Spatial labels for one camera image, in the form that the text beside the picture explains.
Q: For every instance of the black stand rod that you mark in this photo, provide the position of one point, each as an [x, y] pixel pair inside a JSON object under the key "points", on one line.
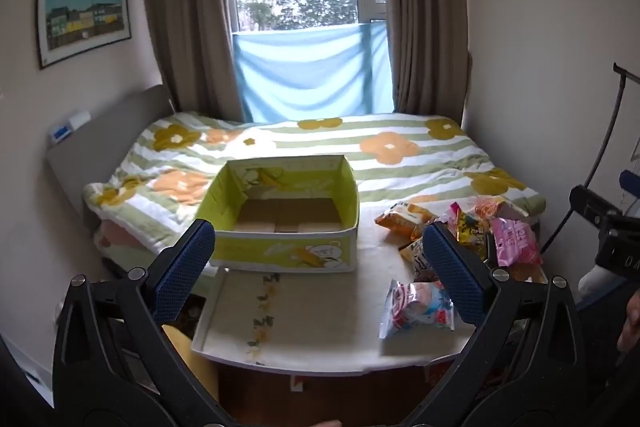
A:
{"points": [[607, 127]]}

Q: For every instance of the person's right hand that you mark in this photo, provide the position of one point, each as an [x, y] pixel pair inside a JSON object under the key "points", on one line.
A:
{"points": [[631, 327]]}

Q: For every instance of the orange snack packet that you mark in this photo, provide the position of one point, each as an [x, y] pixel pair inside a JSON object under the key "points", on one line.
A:
{"points": [[495, 207]]}

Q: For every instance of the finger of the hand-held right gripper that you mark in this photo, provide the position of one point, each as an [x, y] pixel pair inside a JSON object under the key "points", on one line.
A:
{"points": [[629, 183], [590, 203]]}

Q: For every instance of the framed houses picture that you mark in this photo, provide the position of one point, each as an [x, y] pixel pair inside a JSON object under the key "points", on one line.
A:
{"points": [[82, 19]]}

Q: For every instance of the floral striped blanket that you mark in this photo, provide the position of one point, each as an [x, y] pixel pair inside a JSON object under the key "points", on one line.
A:
{"points": [[300, 142]]}

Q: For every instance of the pink snack packet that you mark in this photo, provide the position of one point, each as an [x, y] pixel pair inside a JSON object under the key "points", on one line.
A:
{"points": [[515, 239]]}

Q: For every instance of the white cloth bundle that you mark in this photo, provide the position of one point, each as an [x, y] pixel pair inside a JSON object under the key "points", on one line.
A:
{"points": [[600, 287]]}

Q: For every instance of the orange white cake packet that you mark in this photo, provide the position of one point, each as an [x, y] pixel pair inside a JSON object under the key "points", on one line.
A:
{"points": [[400, 218]]}

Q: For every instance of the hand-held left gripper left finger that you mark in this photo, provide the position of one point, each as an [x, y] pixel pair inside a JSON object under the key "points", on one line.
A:
{"points": [[182, 277]]}

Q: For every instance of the brown curtain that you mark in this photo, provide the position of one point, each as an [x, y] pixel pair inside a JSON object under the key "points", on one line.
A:
{"points": [[190, 7], [425, 7]]}

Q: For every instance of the brown white snack packet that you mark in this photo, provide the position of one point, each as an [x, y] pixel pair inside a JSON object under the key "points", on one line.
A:
{"points": [[414, 259]]}

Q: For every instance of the cream floral tablecloth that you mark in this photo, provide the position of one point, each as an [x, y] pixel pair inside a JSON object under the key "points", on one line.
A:
{"points": [[320, 317]]}

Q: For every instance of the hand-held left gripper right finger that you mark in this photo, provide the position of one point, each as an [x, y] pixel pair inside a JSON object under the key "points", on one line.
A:
{"points": [[455, 277]]}

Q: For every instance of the pink bed sheet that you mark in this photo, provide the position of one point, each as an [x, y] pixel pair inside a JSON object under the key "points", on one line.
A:
{"points": [[120, 237]]}

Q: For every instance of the green yellow cardboard box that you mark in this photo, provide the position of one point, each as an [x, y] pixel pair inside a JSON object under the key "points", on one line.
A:
{"points": [[280, 252]]}

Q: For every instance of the light blue cloth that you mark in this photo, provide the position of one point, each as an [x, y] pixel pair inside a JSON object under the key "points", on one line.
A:
{"points": [[310, 72]]}

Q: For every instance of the yellow black snack packet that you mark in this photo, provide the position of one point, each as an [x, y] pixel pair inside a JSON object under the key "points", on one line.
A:
{"points": [[470, 232]]}

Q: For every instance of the white red blue snack packet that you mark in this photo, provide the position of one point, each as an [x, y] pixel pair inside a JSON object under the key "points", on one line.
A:
{"points": [[417, 312]]}

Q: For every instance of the dark patterned rug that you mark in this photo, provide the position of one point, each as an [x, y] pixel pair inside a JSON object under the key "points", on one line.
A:
{"points": [[192, 307]]}

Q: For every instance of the grey headboard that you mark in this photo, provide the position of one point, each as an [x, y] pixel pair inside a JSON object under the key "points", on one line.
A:
{"points": [[100, 137]]}

